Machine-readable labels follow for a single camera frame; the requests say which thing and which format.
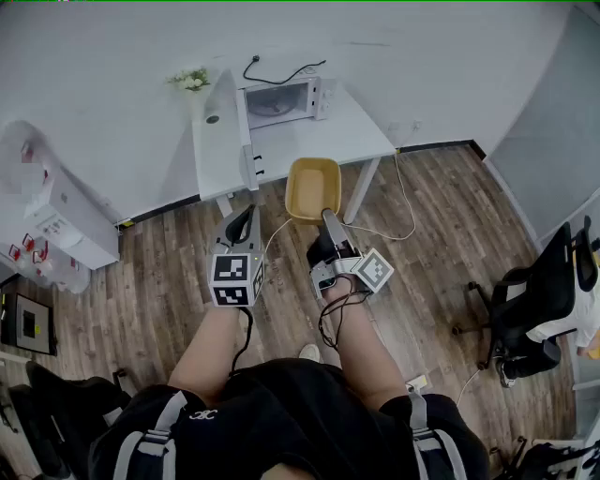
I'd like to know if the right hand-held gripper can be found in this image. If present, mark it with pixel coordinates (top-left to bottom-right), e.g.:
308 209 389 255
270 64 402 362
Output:
307 208 395 301

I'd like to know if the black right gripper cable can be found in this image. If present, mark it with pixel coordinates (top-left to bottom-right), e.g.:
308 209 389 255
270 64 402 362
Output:
318 275 372 349

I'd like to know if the person's left forearm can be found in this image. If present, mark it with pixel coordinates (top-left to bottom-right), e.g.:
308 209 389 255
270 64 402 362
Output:
167 305 255 407

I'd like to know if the black framed board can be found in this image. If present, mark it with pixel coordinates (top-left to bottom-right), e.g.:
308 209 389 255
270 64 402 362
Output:
0 291 58 358

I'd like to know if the white cabinet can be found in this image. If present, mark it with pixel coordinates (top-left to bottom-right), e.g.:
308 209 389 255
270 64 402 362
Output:
0 120 122 272

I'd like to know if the grey harness strap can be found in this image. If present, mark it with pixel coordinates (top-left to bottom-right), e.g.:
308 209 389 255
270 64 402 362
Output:
406 389 469 480
112 391 188 480

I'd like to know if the clear bag of bottles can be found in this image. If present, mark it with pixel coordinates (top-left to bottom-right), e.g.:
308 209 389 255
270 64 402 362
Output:
0 231 91 295

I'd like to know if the black power cord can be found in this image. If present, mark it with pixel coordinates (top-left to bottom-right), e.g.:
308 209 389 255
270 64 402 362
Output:
241 54 328 86

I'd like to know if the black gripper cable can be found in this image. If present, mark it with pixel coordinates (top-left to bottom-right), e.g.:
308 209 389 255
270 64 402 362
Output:
318 275 372 349
228 305 256 377

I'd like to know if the black office chair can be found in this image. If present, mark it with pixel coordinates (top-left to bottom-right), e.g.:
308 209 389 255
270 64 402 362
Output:
451 215 600 372

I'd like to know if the white flower bouquet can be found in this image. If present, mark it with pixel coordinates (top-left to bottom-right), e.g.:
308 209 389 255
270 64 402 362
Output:
165 67 213 94

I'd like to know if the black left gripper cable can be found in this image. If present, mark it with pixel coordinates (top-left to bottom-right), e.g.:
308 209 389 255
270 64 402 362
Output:
228 305 256 377

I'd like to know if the white wall socket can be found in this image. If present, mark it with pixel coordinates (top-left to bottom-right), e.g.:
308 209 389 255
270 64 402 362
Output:
387 119 424 136

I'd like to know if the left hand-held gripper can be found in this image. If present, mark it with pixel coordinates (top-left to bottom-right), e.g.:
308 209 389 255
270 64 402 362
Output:
207 204 266 308

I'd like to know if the yellow plastic tray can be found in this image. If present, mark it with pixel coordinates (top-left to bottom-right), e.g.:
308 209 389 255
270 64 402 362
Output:
284 157 342 227

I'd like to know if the person's black clothing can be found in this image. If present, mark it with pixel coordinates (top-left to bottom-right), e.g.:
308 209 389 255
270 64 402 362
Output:
87 357 491 480

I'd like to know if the black mesh chair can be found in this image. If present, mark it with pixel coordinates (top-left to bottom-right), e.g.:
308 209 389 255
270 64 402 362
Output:
7 359 133 480

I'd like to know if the white table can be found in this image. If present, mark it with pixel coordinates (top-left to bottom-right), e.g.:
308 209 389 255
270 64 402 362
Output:
190 77 398 226

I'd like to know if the white microwave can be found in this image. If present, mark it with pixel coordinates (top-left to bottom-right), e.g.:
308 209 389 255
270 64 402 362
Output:
202 68 338 191

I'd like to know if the white floor cable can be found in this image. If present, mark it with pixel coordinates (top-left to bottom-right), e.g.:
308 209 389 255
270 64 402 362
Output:
262 148 419 263

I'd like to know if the person's right forearm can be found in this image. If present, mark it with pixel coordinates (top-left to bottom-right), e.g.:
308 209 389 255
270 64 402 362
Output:
321 275 410 410

